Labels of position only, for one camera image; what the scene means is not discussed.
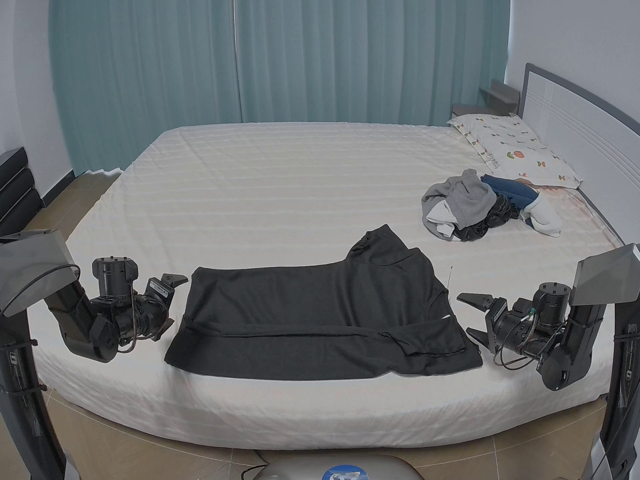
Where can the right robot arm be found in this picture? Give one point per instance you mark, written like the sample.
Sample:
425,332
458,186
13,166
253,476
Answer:
607,278

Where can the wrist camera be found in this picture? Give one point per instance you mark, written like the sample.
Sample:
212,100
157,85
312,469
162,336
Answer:
159,292
521,307

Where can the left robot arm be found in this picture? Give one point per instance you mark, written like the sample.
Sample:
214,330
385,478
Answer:
30,268

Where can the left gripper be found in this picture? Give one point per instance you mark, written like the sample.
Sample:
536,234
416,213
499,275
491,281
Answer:
150,318

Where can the black chest of drawers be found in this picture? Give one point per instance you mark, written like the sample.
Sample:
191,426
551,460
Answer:
17,193

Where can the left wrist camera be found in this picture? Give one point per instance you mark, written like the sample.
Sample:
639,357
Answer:
159,292

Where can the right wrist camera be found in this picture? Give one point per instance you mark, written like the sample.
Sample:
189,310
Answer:
521,307

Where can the white printed pillow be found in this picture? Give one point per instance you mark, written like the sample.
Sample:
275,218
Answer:
515,148

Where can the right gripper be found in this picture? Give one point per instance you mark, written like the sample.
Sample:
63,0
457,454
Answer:
510,335

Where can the grey bedside table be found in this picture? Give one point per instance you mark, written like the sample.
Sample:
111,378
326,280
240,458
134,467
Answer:
500,100

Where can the pile of clothes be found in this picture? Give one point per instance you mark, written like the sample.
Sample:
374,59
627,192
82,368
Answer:
465,203

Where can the bed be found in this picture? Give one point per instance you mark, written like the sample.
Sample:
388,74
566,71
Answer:
275,193

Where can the black T-shirt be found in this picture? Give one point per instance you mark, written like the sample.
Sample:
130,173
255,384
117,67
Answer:
320,318

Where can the blue-green curtain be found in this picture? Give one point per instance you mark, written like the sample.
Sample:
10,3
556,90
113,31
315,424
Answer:
375,43
145,58

